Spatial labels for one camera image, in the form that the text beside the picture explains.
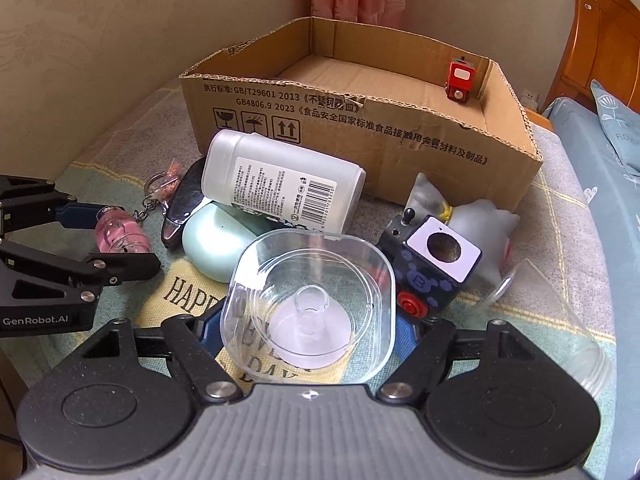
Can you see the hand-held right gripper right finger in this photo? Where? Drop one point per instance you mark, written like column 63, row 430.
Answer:
column 407, row 335

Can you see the wooden headboard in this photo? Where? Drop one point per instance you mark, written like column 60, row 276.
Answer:
column 600, row 35

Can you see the white plastic bottle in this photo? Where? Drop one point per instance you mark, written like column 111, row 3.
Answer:
column 260, row 170

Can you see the black and white cube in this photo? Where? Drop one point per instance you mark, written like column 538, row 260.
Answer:
column 440, row 250

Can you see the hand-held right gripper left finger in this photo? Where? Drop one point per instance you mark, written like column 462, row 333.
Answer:
column 211, row 322

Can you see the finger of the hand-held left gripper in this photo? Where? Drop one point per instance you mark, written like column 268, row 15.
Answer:
column 75, row 212
column 125, row 266

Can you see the black oval key fob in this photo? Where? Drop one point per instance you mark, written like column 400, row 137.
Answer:
column 185, row 195

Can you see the clear plastic cup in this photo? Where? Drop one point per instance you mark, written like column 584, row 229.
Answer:
column 560, row 330

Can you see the cardboard box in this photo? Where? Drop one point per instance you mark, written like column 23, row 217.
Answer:
column 350, row 125

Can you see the mint green case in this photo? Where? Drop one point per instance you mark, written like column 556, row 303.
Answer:
column 210, row 235

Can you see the wooden bench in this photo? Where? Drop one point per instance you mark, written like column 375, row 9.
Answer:
column 540, row 121

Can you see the white wall socket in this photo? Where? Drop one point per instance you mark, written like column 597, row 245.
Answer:
column 529, row 97

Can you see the blue bed sheet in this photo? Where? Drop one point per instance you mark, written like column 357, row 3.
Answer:
column 615, row 260

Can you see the blue flower pillow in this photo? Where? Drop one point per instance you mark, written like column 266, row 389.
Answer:
column 620, row 120

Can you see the grey cat figurine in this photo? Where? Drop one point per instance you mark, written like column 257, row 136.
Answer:
column 487, row 225

